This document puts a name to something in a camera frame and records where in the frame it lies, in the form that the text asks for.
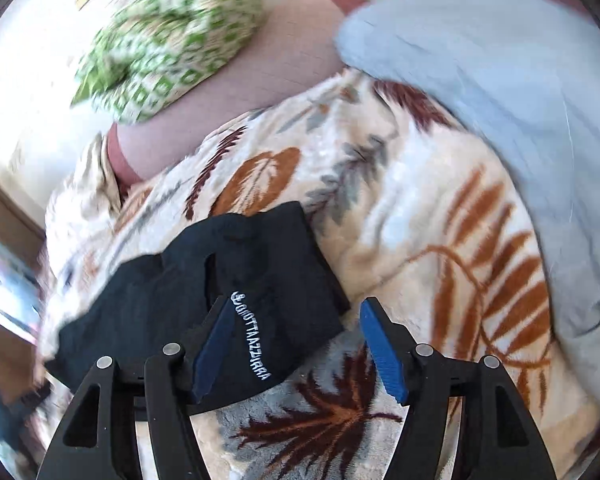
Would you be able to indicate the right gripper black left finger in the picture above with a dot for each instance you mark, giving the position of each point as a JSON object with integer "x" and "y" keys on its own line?
{"x": 96, "y": 438}

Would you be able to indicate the black pants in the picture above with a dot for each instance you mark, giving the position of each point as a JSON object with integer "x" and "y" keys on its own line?
{"x": 261, "y": 283}

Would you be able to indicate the leaf-patterned fleece blanket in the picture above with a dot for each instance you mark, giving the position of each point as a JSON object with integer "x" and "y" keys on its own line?
{"x": 408, "y": 207}

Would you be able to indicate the white floral pillow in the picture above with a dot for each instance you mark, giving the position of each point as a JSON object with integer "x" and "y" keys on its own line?
{"x": 87, "y": 201}

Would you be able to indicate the light blue cloth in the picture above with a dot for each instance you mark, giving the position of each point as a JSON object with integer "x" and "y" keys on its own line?
{"x": 525, "y": 75}

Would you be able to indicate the green white patterned quilt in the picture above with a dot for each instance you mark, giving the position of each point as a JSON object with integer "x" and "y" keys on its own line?
{"x": 152, "y": 52}

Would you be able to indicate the pink quilted bedspread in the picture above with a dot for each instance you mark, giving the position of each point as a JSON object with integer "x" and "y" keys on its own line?
{"x": 292, "y": 51}

